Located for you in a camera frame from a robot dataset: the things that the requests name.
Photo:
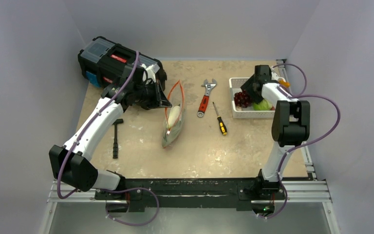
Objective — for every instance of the green toy cabbage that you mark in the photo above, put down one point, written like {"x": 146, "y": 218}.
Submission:
{"x": 264, "y": 105}

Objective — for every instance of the clear zip top bag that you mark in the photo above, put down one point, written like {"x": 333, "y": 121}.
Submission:
{"x": 176, "y": 96}

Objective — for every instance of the red handled adjustable wrench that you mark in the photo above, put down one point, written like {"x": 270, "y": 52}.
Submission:
{"x": 205, "y": 100}

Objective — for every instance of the black plastic toolbox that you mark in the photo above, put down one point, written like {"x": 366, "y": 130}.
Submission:
{"x": 102, "y": 61}

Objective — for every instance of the white toy radish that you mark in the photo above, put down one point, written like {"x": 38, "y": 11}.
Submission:
{"x": 173, "y": 115}

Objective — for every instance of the purple toy grapes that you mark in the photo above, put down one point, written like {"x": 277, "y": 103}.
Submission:
{"x": 242, "y": 99}

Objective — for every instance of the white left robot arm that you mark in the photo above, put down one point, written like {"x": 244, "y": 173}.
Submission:
{"x": 71, "y": 162}

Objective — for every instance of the yellow black screwdriver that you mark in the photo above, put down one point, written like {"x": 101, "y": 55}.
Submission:
{"x": 222, "y": 126}

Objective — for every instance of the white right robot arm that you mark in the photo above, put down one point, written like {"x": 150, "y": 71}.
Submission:
{"x": 290, "y": 126}

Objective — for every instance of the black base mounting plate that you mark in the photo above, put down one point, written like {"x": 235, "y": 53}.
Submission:
{"x": 242, "y": 194}

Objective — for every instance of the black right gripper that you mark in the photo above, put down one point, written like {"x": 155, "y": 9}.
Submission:
{"x": 250, "y": 89}

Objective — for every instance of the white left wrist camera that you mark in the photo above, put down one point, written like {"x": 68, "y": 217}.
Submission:
{"x": 151, "y": 71}

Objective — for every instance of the orange toy pepper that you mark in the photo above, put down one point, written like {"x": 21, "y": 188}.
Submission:
{"x": 284, "y": 83}

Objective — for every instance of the black hammer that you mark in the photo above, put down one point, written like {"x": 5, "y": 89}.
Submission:
{"x": 115, "y": 149}

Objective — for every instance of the white plastic basket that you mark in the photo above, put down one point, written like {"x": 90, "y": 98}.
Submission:
{"x": 248, "y": 112}

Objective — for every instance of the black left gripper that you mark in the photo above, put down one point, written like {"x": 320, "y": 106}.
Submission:
{"x": 159, "y": 99}

